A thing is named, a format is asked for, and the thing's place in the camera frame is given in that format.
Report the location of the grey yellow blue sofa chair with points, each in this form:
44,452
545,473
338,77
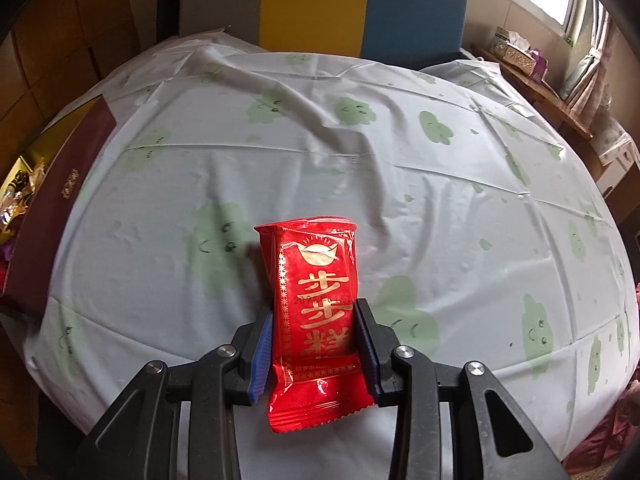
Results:
406,33

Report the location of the tissue box on shelf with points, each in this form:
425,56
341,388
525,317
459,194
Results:
506,47

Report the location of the purple packet on shelf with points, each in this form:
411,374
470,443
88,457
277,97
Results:
540,67

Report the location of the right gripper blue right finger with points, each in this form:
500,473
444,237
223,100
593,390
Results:
371,346

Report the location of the white green patterned tablecloth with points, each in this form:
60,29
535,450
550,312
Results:
481,234

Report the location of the yellow pistachio nut bag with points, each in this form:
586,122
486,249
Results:
15,206

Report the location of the wooden side shelf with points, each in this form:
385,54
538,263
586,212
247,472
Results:
541,98

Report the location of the white cardboard box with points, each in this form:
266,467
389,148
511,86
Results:
616,150

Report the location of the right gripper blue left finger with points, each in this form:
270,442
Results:
258,355

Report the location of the brown gold chocolate packet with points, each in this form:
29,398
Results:
19,181

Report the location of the large red cake packet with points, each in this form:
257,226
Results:
312,268

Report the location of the maroon gold gift box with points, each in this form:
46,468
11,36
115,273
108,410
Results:
69,147

